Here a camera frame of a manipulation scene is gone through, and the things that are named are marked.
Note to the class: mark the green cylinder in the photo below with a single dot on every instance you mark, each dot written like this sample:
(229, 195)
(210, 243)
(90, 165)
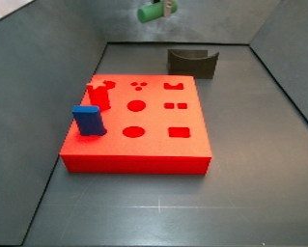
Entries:
(153, 11)

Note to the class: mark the blue rounded peg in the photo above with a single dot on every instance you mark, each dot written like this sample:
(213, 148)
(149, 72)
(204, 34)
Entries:
(89, 120)

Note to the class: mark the red shape sorter box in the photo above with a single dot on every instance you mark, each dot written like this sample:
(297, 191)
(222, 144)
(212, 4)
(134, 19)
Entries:
(156, 129)

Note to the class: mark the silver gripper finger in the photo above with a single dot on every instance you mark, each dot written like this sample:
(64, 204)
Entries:
(168, 5)

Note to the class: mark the red star peg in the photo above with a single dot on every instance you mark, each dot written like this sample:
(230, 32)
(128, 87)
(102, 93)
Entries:
(98, 91)

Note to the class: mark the black curved cradle holder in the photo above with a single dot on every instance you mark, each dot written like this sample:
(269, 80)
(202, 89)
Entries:
(192, 62)

